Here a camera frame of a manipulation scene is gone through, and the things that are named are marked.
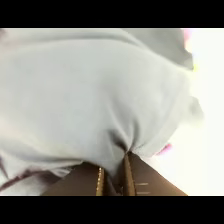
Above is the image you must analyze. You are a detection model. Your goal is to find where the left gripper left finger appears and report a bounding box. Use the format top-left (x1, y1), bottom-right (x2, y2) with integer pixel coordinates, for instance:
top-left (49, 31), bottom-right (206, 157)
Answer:
top-left (41, 162), bottom-right (106, 197)

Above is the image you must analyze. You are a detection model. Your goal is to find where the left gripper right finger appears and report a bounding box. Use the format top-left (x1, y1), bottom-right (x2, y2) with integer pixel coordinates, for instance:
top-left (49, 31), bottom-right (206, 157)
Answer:
top-left (121, 151), bottom-right (189, 197)

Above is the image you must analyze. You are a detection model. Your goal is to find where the white garment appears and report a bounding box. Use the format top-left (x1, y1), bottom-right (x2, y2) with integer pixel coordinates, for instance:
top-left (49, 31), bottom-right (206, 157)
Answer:
top-left (0, 28), bottom-right (205, 197)

